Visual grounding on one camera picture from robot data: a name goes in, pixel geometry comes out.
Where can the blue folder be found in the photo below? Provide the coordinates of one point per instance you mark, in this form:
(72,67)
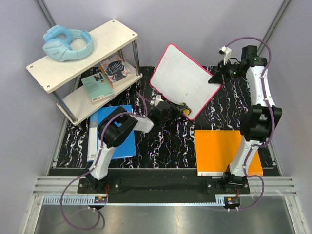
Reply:
(126,150)

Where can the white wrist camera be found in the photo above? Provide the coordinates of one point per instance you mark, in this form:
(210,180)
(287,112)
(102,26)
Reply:
(226,52)
(156,100)

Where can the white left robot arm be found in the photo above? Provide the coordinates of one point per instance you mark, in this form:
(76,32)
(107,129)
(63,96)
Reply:
(113,130)

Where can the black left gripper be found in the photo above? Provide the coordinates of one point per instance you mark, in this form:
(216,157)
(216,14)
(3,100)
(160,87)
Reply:
(176,110)

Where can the teal paperback book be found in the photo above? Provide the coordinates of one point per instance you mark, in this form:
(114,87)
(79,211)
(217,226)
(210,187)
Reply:
(97,87)

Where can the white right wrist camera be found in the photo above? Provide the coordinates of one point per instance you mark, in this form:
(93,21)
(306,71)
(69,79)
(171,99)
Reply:
(226,52)

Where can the orange book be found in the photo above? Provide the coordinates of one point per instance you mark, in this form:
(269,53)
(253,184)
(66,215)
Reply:
(217,150)

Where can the yellow whiteboard eraser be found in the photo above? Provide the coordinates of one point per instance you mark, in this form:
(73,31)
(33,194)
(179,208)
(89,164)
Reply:
(186,110)

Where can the Little Women book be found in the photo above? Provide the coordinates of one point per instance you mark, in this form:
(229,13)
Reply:
(115,70)

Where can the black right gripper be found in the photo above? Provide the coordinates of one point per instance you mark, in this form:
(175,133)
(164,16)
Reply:
(219,77)

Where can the pink framed whiteboard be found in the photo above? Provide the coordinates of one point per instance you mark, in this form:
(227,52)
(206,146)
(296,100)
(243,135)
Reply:
(181,79)

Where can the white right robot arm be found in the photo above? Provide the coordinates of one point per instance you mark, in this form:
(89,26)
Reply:
(257,125)

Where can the light blue headphones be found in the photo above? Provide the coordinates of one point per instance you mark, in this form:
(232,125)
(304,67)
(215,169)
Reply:
(57,43)

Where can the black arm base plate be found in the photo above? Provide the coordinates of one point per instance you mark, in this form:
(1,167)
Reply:
(118,184)

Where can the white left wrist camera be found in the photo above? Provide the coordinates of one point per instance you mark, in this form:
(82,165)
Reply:
(156,100)

